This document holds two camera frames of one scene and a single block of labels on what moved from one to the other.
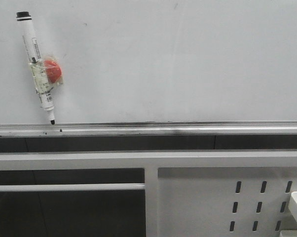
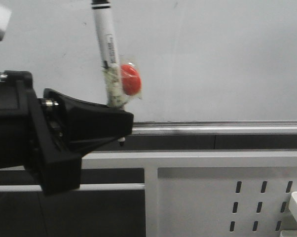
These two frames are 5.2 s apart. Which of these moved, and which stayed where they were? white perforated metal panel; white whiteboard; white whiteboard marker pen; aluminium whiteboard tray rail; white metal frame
Moved: white whiteboard marker pen
Stayed: white whiteboard; white metal frame; white perforated metal panel; aluminium whiteboard tray rail
